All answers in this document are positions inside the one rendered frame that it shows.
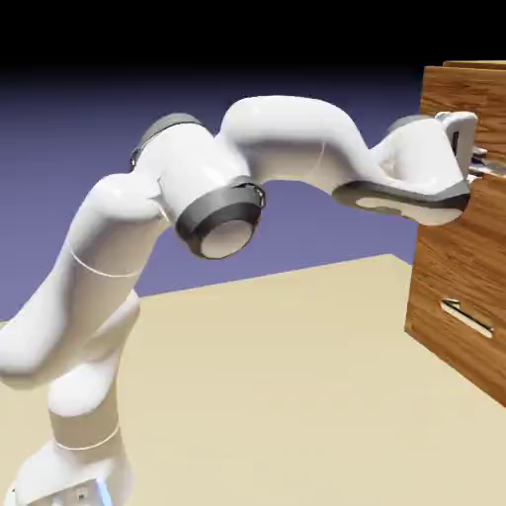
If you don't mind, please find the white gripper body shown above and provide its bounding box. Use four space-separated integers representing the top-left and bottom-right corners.
433 111 480 176

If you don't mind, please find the curved metal drawer handle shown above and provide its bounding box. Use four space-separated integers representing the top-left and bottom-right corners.
467 147 506 178

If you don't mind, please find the short wooden drawer front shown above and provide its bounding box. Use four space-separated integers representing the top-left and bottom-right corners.
417 65 506 183

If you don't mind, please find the wooden cabinet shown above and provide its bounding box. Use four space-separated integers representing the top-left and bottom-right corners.
403 59 506 408

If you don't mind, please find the tall wooden drawer front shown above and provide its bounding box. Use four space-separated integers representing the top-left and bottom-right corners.
403 173 506 408

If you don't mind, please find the straight metal drawer handle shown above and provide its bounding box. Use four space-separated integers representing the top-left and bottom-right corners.
439 298 496 340

